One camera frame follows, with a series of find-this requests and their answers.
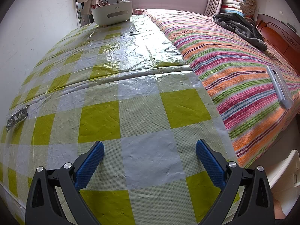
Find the white storage caddy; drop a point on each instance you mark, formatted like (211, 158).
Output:
(112, 14)

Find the red stationery bundle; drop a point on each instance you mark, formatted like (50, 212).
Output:
(98, 5)

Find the striped bed with wooden headboard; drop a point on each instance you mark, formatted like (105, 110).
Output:
(222, 75)

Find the wooden headboard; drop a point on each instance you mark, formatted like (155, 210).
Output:
(281, 37)

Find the stack of folded quilts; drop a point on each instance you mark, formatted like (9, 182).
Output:
(236, 0)

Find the red patterned cloth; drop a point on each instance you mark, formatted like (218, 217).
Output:
(138, 11)

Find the white plastic bin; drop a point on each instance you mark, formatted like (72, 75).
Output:
(286, 175)

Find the dark grey blanket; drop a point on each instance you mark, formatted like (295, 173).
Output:
(241, 28)

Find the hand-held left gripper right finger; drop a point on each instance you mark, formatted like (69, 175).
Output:
(208, 161)

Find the small grey box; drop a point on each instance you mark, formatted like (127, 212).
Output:
(291, 27)

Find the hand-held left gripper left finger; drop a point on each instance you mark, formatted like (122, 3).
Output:
(91, 164)

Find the white wall socket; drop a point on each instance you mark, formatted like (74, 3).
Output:
(280, 12)

